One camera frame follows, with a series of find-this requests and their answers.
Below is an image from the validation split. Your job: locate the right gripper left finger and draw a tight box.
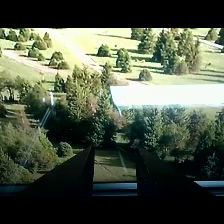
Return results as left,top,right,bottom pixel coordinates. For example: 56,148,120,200
27,146,96,197

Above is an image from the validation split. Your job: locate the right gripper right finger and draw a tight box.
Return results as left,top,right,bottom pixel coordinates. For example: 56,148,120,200
135,147,214,197

